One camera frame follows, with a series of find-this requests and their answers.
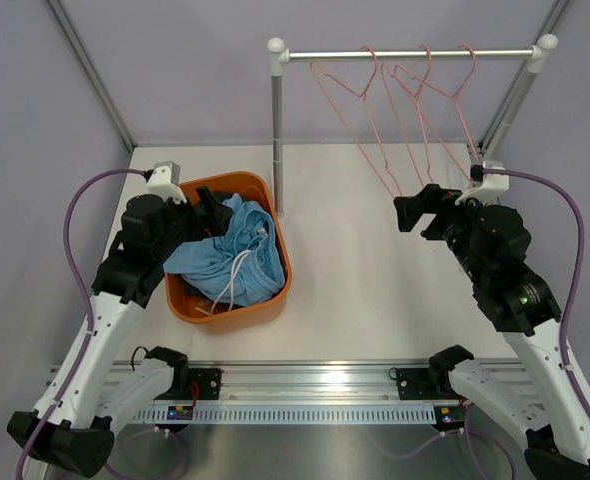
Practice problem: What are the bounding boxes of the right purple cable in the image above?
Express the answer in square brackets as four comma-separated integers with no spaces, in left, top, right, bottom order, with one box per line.
[374,168,590,480]

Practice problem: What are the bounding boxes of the pink hanger of blue shorts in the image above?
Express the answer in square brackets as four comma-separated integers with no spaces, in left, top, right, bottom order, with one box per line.
[309,46,402,198]

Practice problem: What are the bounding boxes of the pink hanger of green shorts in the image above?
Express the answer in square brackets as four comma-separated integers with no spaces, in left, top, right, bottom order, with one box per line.
[388,44,479,179]

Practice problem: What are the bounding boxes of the orange plastic laundry basket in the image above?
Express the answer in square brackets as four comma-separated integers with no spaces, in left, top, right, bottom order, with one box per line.
[165,171,291,335]

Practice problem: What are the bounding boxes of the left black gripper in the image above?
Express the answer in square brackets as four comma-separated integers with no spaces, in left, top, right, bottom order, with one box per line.
[154,186,232,262]

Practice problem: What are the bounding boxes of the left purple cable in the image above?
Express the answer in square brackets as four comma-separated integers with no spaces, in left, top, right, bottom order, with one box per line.
[14,168,189,480]

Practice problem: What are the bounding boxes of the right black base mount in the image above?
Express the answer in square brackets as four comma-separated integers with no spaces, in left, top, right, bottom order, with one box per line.
[388,367,465,402]

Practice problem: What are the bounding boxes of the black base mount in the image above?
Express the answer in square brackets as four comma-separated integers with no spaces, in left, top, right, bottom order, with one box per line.
[156,367,222,401]
[388,367,465,402]

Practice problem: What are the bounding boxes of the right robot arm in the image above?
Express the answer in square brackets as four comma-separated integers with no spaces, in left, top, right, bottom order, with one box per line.
[393,184,590,479]

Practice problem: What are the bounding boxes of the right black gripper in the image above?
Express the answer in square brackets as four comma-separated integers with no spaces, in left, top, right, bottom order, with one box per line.
[395,183,496,285]

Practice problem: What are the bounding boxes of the light blue shorts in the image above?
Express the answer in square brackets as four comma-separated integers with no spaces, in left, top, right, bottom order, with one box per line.
[164,193,286,307]

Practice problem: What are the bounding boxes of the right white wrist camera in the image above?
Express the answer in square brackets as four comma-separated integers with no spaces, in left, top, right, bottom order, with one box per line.
[455,160,509,205]

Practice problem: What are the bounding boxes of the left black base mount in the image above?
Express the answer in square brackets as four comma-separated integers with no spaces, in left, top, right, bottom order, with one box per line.
[156,367,222,401]

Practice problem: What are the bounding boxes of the purple cable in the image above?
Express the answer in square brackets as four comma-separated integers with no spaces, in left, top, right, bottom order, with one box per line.
[14,168,189,480]
[374,168,590,480]

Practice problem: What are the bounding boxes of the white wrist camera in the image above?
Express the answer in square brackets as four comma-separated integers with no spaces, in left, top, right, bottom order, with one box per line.
[144,161,187,204]
[455,160,509,205]

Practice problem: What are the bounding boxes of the dark navy shorts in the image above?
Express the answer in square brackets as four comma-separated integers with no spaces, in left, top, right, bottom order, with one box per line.
[181,281,212,305]

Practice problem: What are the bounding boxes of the aluminium rail frame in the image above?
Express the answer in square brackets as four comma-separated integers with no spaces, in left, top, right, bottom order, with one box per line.
[47,359,584,404]

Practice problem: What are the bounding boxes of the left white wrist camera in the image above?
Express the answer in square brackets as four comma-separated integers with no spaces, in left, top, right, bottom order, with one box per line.
[144,161,187,204]

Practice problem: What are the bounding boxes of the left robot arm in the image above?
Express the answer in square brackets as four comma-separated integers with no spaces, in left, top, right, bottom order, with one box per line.
[7,187,233,478]

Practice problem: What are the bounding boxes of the slotted grey cable duct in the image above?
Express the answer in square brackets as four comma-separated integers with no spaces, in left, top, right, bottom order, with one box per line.
[129,405,469,425]

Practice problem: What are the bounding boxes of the white metal clothes rack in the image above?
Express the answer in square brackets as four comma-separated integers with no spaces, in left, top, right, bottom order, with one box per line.
[267,33,559,218]

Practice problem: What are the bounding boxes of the pink hanger of navy shorts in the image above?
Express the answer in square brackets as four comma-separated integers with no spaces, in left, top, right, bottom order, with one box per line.
[379,44,435,186]

